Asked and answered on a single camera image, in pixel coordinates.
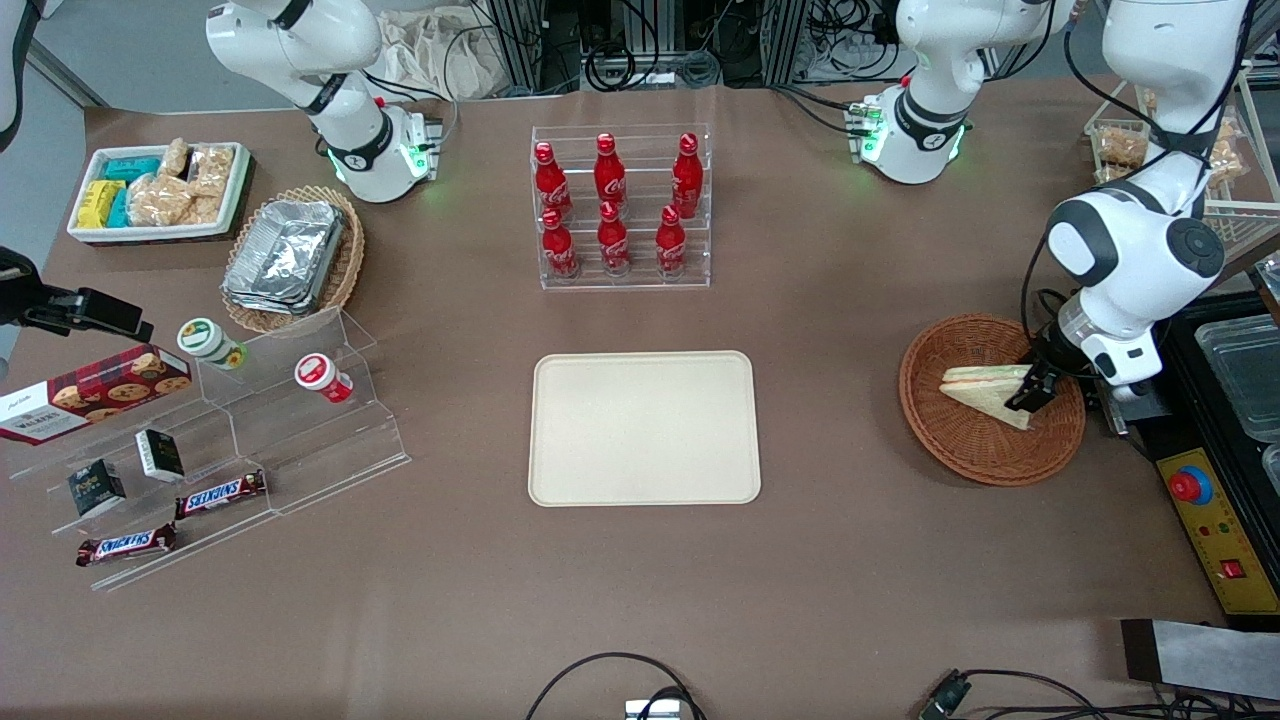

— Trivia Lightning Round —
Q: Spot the white rectangular snack bin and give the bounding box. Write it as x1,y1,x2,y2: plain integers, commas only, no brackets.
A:
67,142,255,246

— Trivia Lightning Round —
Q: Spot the aluminium frame with cables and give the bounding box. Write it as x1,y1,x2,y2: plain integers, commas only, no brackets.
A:
480,0,901,93

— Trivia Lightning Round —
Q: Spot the red tartan cookie box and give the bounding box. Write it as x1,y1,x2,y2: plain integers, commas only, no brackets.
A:
0,345,193,446

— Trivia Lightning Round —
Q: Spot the small black carton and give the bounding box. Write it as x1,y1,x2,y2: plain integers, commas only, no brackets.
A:
68,459,128,519
135,429,186,483

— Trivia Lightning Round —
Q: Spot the beige cloth bag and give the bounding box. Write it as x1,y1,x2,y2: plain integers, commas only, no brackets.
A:
375,10,501,101

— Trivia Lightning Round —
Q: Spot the clear acrylic bottle rack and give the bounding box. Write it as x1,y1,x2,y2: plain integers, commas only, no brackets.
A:
531,124,712,291

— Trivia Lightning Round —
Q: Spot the black cable with connector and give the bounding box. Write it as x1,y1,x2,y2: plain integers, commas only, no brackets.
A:
918,668,1280,720

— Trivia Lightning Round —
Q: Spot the clear plastic container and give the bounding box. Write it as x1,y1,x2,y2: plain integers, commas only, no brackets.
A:
1195,313,1280,443

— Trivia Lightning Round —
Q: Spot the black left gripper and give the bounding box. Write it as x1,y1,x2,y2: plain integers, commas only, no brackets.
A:
1005,322,1093,414

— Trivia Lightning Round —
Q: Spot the black looped cable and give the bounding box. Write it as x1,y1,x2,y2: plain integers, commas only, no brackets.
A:
525,652,706,720

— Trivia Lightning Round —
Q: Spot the red cola bottle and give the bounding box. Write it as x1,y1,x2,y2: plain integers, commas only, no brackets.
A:
671,133,704,219
533,141,575,221
597,201,632,277
541,207,580,280
594,133,627,209
655,205,688,278

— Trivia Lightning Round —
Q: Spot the black and yellow sealing machine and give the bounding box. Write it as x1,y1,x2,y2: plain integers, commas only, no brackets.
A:
1085,255,1280,631

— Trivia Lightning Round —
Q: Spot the oval light wicker basket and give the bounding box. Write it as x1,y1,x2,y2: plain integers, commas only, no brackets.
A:
221,185,366,335

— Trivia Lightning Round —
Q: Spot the grey and black mat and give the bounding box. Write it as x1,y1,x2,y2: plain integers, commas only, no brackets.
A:
1120,618,1280,701

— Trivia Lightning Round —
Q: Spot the bagged fried snack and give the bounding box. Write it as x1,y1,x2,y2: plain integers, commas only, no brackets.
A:
1212,120,1247,187
1097,127,1150,168

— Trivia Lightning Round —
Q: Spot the red lid yogurt cup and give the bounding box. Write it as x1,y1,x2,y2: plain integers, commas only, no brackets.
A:
294,353,354,404

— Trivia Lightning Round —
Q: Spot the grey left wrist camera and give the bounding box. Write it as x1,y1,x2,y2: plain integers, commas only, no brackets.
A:
1080,330,1164,390

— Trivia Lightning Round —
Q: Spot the round brown wicker basket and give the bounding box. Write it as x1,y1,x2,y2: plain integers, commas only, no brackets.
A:
898,314,1087,487

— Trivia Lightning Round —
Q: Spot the green lid yogurt cup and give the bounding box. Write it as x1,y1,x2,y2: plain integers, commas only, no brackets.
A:
177,318,247,371

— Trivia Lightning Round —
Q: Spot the yellow snack packet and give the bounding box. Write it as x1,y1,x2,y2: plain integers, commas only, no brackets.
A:
77,180,126,229

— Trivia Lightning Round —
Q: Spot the brown Snickers bar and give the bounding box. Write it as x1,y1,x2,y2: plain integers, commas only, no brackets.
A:
76,523,178,568
175,470,268,520

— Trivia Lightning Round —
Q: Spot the white wire rack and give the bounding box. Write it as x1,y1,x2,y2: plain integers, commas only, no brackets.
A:
1084,62,1280,249

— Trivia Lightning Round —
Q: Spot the triangular sandwich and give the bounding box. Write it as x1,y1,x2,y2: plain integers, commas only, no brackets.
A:
938,364,1041,431

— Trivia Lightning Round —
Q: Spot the clear acrylic stepped stand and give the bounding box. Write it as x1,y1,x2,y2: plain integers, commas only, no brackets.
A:
10,306,412,593

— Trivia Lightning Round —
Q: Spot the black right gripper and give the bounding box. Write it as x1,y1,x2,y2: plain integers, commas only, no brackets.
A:
0,248,154,344

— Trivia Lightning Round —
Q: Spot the stack of foil containers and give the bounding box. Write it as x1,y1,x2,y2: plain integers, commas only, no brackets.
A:
222,200,347,317

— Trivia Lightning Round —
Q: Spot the beige rectangular tray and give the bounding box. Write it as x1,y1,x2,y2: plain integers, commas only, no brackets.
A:
528,351,762,508

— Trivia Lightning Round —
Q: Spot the black machine power cable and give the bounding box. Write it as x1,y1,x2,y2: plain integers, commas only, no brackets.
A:
1036,288,1081,341

